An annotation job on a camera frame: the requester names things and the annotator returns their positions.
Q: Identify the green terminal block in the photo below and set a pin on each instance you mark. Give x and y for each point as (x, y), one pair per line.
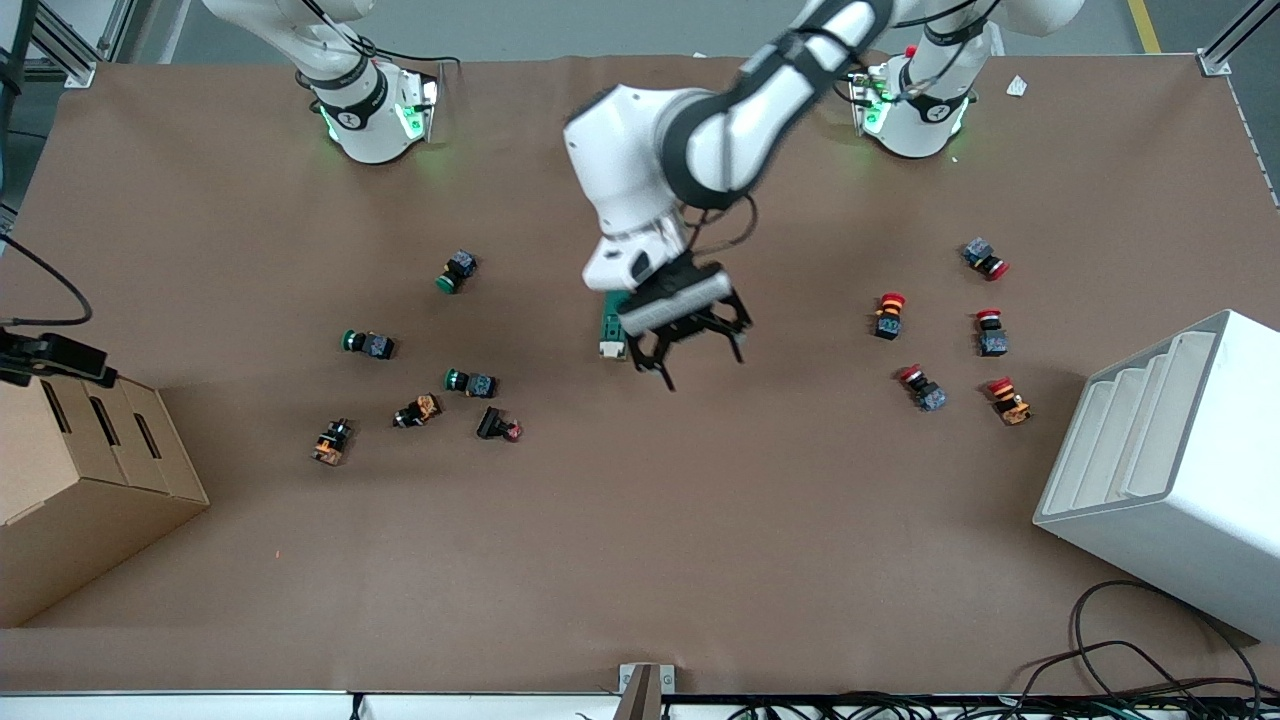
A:
(608, 328)

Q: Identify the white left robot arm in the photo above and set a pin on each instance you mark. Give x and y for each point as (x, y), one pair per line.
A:
(640, 150)

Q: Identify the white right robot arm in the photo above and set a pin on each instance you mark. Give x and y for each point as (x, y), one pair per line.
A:
(370, 130)

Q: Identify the brown cardboard box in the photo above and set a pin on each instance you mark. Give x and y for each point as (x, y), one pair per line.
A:
(70, 500)

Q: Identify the red mushroom button yellow collar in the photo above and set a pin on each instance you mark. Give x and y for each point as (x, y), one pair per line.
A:
(1010, 401)
(889, 316)

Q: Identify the black red indicator button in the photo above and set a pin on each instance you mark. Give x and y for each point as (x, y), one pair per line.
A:
(497, 424)

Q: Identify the red mushroom button grey body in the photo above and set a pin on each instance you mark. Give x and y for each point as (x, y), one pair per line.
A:
(924, 389)
(985, 257)
(992, 334)

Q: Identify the orange black push button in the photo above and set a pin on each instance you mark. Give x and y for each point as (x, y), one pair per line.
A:
(418, 411)
(332, 441)

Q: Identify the white paper scrap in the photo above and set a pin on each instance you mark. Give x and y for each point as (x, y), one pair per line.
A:
(1017, 86)

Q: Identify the white stepped storage bin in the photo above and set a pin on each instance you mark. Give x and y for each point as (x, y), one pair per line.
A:
(1180, 490)

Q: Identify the green push button switch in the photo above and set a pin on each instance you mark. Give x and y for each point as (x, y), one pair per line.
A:
(370, 344)
(472, 383)
(456, 272)

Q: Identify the aluminium frame profile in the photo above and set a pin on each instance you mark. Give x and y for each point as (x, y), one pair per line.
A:
(1235, 45)
(60, 45)

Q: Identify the grey metal bracket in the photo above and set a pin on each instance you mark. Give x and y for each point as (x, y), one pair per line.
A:
(630, 680)

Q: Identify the white table edge rail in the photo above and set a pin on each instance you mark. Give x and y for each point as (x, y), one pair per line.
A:
(200, 708)

